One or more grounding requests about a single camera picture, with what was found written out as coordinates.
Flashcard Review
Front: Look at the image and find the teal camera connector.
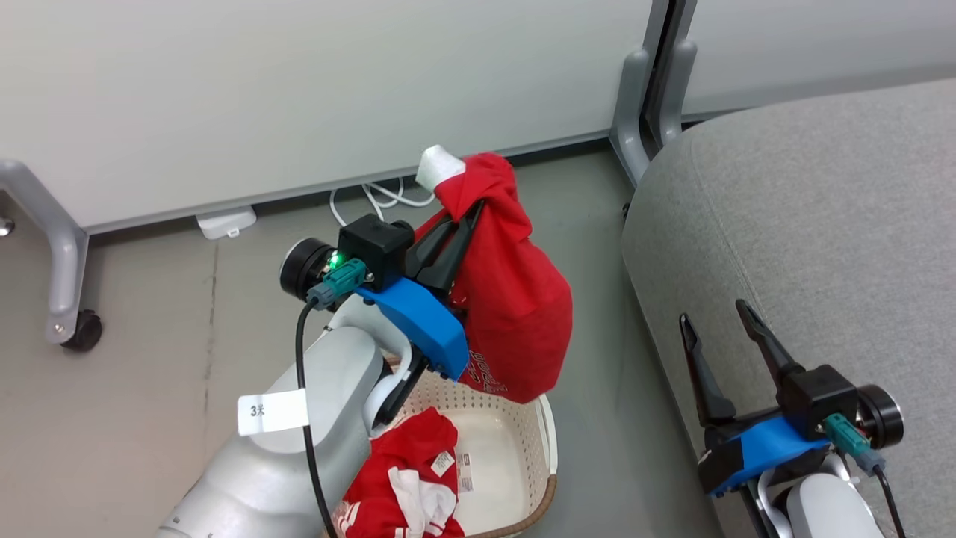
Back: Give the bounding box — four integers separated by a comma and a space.
822, 413, 886, 476
306, 258, 368, 311

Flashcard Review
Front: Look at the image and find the red white garment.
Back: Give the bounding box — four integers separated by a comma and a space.
329, 407, 465, 538

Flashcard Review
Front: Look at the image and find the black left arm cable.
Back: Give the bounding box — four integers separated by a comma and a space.
294, 299, 338, 538

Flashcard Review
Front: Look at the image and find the white floor cable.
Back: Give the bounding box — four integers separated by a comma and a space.
330, 177, 435, 227

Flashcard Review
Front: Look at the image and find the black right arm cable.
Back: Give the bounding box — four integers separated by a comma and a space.
870, 463, 908, 538

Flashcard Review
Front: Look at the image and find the teal left camera connector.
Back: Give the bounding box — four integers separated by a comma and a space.
306, 258, 368, 311

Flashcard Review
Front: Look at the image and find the white power adapter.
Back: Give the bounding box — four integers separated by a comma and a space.
196, 207, 258, 241

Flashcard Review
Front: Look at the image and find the grey partition leg with post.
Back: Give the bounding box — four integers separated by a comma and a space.
657, 0, 700, 149
609, 0, 669, 188

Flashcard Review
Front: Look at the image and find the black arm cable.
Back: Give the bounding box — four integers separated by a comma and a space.
870, 463, 908, 538
294, 299, 338, 538

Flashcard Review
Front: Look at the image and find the white partition panel behind sofa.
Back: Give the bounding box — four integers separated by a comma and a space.
683, 0, 956, 120

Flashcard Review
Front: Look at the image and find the black caster wheel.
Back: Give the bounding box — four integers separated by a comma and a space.
61, 310, 104, 353

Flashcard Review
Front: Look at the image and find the white perforated laundry basket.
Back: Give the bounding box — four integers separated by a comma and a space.
373, 355, 559, 538

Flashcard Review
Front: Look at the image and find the red white Bulls jersey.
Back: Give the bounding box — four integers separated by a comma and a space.
415, 145, 574, 404

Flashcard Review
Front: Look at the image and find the curved grey partition leg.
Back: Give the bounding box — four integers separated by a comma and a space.
0, 159, 90, 346

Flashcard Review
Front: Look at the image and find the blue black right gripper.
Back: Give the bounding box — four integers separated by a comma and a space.
678, 299, 834, 498

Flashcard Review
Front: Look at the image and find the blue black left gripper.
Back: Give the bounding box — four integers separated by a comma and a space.
355, 200, 487, 383

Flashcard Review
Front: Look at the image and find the teal right camera connector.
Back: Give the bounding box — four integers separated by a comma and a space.
822, 413, 886, 476

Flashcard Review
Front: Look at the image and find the wide white partition panel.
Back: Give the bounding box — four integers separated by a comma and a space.
0, 0, 655, 234

